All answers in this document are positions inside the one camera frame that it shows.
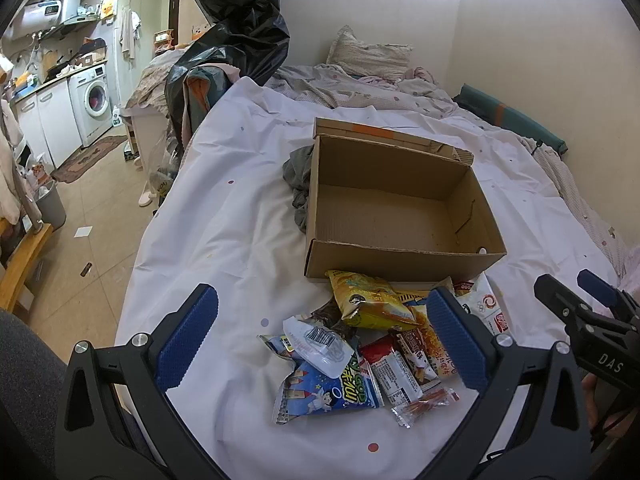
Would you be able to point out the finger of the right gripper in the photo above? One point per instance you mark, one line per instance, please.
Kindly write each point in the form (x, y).
(563, 303)
(605, 293)

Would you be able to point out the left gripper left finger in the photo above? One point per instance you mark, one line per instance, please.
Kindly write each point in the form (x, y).
(115, 420)

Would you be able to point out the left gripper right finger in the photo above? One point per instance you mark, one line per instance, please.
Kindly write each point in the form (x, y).
(529, 418)

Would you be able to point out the white red snack bag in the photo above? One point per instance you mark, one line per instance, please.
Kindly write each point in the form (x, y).
(478, 298)

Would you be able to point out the clear packet red snack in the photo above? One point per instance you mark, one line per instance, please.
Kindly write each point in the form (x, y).
(409, 413)

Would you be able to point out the brown white chocolate bar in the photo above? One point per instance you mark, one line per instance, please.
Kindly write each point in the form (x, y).
(411, 345)

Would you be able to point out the red white wafer bar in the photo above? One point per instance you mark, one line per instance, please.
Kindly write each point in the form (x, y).
(391, 371)

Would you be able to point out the yellow cheese snack bag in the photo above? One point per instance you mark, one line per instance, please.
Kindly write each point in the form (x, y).
(370, 303)

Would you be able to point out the blue rocket snack bag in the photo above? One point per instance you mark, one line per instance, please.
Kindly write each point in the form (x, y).
(306, 391)

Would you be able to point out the clear dark snack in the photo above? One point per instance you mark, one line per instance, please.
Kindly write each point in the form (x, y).
(318, 345)

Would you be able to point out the blue yellow cookie bag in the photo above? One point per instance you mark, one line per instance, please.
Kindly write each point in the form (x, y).
(415, 301)

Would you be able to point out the wooden bench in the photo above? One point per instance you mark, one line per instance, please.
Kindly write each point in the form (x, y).
(20, 263)

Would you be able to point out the brown cardboard box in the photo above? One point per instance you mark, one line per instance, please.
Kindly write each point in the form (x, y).
(397, 206)

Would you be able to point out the green rolled mat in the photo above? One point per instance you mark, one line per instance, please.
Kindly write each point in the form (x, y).
(498, 114)

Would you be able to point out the grey trash bin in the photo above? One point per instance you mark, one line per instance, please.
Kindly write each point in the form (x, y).
(50, 205)

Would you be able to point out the white bed sheet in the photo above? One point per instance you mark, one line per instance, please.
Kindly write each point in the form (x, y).
(274, 193)

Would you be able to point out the floral crumpled blanket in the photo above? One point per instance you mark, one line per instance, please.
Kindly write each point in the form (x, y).
(331, 86)

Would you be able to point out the patterned floor rug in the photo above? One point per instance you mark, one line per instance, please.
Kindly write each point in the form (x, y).
(79, 163)

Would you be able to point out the striped pillow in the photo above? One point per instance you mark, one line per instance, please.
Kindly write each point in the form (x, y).
(358, 58)

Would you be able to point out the grey cloth beside box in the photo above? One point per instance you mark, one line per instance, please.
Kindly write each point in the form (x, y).
(296, 173)

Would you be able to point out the white kitchen cabinet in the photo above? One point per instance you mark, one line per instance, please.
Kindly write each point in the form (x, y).
(47, 120)

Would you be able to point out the white washing machine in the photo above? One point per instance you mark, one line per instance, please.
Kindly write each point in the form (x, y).
(90, 97)

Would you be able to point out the black plastic bag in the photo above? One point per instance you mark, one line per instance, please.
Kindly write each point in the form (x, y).
(250, 35)

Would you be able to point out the white microwave oven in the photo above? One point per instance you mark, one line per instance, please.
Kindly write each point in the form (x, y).
(35, 18)

